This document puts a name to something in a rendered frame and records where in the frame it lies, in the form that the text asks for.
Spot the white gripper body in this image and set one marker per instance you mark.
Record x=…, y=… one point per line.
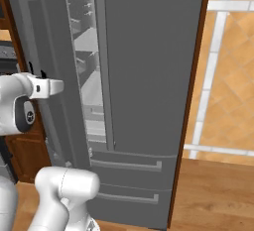
x=53, y=87

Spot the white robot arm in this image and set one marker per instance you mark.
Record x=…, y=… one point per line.
x=13, y=89

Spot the grey fridge door, open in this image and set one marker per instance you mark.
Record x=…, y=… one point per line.
x=53, y=26

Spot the grey fridge door, closed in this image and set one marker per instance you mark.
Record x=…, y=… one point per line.
x=155, y=63

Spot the grey fridge drawer, shallow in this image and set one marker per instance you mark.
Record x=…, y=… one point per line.
x=132, y=175

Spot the grey fridge drawer, deep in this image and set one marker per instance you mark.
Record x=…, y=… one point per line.
x=132, y=213

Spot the dark grey appliance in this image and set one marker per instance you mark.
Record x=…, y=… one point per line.
x=7, y=56

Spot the brown wooden cupboard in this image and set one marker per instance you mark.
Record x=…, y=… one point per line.
x=28, y=155

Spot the brown wooden side panel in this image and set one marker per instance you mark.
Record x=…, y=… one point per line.
x=191, y=89

